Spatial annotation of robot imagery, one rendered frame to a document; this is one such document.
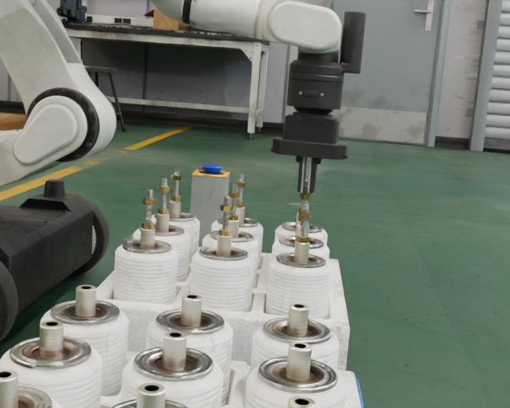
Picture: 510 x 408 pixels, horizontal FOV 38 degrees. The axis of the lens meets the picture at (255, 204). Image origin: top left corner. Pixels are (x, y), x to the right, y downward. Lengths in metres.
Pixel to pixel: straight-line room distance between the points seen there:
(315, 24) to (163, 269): 0.43
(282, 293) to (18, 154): 0.62
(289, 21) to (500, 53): 5.17
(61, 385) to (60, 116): 0.79
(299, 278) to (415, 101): 5.20
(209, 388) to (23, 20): 0.95
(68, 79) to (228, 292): 0.58
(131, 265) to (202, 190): 0.42
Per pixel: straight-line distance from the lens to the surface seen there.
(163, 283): 1.11
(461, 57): 6.28
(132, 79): 6.42
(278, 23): 1.14
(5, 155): 1.48
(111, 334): 0.81
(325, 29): 1.14
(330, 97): 1.16
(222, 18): 1.18
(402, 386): 1.36
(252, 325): 1.07
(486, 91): 6.21
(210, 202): 1.49
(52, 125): 1.43
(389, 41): 6.20
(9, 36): 1.49
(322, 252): 1.20
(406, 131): 6.23
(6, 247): 1.37
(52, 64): 1.47
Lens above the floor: 0.53
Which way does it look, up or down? 11 degrees down
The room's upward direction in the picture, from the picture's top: 4 degrees clockwise
